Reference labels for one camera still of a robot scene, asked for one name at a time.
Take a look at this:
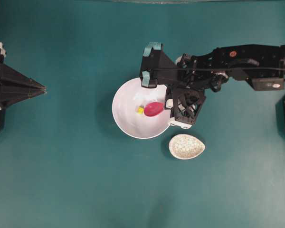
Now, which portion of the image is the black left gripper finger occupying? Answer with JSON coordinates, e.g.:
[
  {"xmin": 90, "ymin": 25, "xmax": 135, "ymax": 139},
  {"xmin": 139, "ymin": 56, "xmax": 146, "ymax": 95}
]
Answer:
[
  {"xmin": 0, "ymin": 63, "xmax": 46, "ymax": 92},
  {"xmin": 0, "ymin": 91, "xmax": 46, "ymax": 109}
]

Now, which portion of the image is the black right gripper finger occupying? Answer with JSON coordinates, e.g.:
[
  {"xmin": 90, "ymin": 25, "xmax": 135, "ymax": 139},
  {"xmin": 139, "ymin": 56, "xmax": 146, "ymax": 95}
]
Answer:
[{"xmin": 165, "ymin": 87, "xmax": 174, "ymax": 118}]

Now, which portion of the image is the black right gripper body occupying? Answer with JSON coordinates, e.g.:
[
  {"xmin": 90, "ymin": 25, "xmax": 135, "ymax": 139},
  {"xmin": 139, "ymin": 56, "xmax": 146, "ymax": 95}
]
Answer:
[{"xmin": 140, "ymin": 42, "xmax": 206, "ymax": 129}]

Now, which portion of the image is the red plastic spoon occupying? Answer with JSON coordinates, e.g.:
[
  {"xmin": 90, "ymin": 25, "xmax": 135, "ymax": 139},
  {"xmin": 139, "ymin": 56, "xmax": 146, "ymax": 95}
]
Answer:
[{"xmin": 144, "ymin": 102, "xmax": 164, "ymax": 117}]

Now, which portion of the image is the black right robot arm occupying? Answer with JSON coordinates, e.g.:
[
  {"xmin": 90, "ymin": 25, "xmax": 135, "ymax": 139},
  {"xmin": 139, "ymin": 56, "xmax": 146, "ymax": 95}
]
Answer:
[{"xmin": 140, "ymin": 42, "xmax": 285, "ymax": 129}]

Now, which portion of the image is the yellow hexagonal prism block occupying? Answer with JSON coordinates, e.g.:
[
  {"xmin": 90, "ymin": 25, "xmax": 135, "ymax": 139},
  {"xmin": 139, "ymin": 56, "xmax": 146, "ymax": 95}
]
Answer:
[{"xmin": 137, "ymin": 107, "xmax": 144, "ymax": 114}]

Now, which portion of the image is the white round bowl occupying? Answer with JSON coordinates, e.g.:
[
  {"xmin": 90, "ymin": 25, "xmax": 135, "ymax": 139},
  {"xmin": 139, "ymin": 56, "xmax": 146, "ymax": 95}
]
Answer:
[{"xmin": 112, "ymin": 78, "xmax": 170, "ymax": 139}]

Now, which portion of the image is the speckled ceramic spoon rest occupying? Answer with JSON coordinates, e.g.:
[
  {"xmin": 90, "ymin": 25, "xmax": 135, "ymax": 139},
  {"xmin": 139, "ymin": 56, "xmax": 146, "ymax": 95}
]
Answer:
[{"xmin": 169, "ymin": 134, "xmax": 206, "ymax": 160}]

